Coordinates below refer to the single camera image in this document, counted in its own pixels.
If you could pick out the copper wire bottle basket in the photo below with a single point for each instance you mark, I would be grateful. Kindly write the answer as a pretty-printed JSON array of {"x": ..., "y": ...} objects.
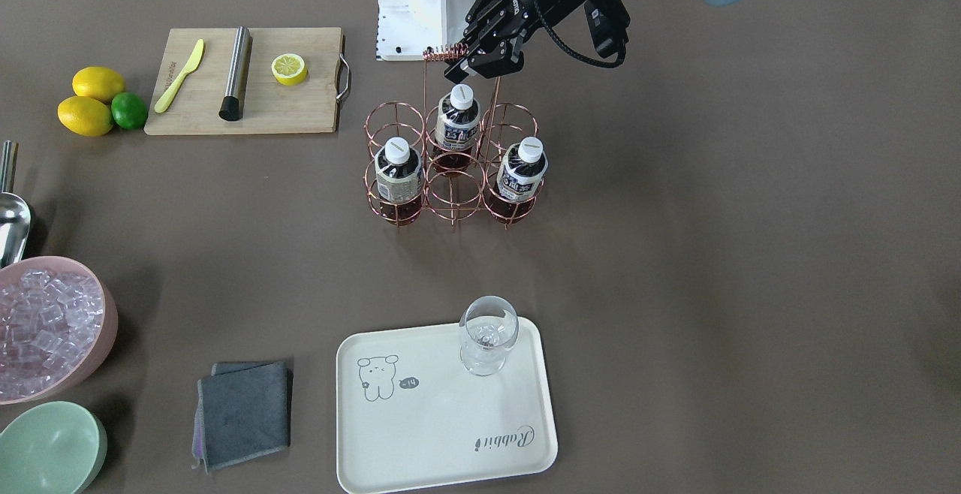
[{"x": 454, "y": 186}]

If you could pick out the wine glass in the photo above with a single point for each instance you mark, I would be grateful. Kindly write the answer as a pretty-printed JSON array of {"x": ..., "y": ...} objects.
[{"x": 488, "y": 331}]

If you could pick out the metal ice scoop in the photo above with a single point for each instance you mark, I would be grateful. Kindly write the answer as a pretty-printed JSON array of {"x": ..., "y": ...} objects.
[{"x": 16, "y": 214}]

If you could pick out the pink bowl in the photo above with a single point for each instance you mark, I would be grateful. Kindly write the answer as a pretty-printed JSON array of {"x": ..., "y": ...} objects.
[{"x": 107, "y": 335}]

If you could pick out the yellow plastic knife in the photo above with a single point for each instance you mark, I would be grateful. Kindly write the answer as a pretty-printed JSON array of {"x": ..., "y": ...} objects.
[{"x": 190, "y": 66}]

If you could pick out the wooden cutting board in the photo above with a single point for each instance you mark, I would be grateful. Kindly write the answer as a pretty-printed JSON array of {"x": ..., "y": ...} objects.
[{"x": 269, "y": 107}]

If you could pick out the cream serving tray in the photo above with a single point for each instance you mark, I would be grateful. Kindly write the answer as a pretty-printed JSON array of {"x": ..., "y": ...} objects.
[{"x": 409, "y": 415}]

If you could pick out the pile of clear ice cubes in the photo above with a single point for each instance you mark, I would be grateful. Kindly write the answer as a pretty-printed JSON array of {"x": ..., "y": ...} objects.
[{"x": 50, "y": 321}]

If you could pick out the tea bottle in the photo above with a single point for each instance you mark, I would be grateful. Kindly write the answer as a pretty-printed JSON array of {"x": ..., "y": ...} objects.
[
  {"x": 518, "y": 179},
  {"x": 458, "y": 117},
  {"x": 399, "y": 181}
]

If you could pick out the green lime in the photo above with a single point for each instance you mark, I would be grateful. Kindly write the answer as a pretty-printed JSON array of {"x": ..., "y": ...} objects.
[{"x": 129, "y": 111}]

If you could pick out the grey folded cloth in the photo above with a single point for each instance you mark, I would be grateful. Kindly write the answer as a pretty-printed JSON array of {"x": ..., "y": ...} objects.
[{"x": 243, "y": 412}]

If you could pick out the mint green bowl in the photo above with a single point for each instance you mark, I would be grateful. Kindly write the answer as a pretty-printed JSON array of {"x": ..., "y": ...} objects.
[{"x": 57, "y": 447}]

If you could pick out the yellow lemon back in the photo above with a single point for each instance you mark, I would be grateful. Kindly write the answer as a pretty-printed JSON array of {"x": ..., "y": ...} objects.
[{"x": 98, "y": 82}]

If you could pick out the half lemon slice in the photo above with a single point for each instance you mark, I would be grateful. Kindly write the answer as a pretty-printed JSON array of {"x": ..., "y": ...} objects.
[{"x": 289, "y": 69}]

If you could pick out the yellow lemon front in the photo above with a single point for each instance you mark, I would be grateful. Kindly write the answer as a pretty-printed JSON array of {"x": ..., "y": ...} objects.
[{"x": 85, "y": 116}]

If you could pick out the yellow lemon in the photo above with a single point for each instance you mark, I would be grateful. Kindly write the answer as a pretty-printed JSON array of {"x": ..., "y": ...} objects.
[
  {"x": 98, "y": 82},
  {"x": 85, "y": 116}
]

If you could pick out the steel muddler black tip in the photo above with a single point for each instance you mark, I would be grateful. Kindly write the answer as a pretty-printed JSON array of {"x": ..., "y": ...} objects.
[{"x": 232, "y": 104}]

